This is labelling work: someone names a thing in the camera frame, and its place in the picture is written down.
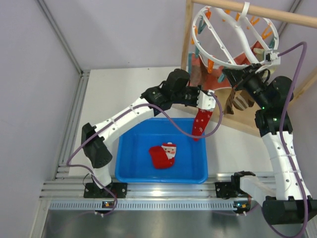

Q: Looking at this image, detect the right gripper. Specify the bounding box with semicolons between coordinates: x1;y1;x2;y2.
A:
223;63;270;109

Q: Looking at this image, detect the salmon pink cloth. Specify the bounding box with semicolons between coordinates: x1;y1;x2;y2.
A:
187;42;261;91

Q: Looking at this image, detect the brown striped sock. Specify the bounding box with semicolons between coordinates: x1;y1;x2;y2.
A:
233;90;255;111
223;89;236;115

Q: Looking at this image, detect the red santa sock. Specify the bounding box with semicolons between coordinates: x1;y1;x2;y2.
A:
192;109;213;136
149;142;177;170

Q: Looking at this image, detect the white round clip hanger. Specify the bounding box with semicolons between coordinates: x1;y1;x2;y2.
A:
191;3;279;72

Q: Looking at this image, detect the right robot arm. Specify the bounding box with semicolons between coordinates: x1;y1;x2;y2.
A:
222;64;317;225

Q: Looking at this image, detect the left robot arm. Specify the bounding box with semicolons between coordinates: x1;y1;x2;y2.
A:
81;69;203;197

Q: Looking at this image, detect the wooden hanger stand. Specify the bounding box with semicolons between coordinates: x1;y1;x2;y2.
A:
181;0;317;136

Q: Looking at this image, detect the brown hanging sock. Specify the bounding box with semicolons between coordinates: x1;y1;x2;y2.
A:
190;62;206;86

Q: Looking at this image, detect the blue plastic bin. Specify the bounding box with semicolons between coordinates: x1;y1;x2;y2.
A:
115;118;208;184

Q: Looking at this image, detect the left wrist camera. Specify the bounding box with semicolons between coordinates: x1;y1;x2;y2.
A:
197;90;216;112

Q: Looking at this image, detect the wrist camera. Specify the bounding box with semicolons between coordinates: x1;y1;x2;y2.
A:
197;90;216;112
264;50;281;66

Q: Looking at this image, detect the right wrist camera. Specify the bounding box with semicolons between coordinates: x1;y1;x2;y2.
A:
264;50;281;66

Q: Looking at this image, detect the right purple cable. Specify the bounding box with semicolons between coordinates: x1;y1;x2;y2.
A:
262;41;308;238

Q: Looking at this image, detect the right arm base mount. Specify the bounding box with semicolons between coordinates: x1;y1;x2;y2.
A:
214;182;246;200

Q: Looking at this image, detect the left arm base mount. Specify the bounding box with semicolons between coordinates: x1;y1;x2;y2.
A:
83;174;128;199

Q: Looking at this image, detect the aluminium rail frame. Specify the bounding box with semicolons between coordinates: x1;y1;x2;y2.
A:
29;0;317;238

